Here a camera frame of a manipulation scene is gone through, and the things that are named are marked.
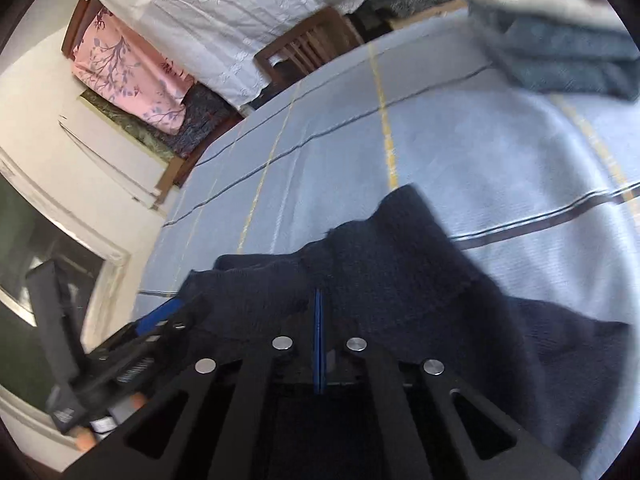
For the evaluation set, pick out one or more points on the light blue checked tablecloth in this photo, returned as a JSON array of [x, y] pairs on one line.
[[350, 160]]

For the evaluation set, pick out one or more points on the white framed window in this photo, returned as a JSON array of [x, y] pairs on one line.
[[30, 240]]

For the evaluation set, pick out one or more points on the green marbled board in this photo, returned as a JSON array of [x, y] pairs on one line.
[[125, 125]]

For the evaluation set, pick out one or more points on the dark floral cloth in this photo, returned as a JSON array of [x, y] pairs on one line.
[[200, 120]]

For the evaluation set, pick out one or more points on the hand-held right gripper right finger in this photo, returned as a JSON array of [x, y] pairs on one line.
[[382, 385]]

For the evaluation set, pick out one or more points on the pink floral cloth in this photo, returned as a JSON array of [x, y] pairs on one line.
[[130, 75]]

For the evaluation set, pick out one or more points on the navy knit cardigan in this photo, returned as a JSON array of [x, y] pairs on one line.
[[400, 270]]

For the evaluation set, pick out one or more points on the person's left hand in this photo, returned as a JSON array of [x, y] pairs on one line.
[[86, 441]]

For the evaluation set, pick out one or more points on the dark patterned fabric stack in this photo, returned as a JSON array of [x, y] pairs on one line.
[[415, 0]]

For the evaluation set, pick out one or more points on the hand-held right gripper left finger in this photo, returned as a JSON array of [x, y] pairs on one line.
[[257, 385]]

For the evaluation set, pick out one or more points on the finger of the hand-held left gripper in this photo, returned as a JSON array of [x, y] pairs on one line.
[[157, 316]]

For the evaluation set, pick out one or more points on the blue folded garment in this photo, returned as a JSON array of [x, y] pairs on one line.
[[565, 55]]

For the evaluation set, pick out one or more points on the white boards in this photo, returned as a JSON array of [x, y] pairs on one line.
[[110, 160]]

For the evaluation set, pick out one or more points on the white lace cover cloth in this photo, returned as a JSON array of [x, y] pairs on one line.
[[225, 10]]

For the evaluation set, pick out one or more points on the dark wooden chair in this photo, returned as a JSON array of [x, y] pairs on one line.
[[300, 50]]

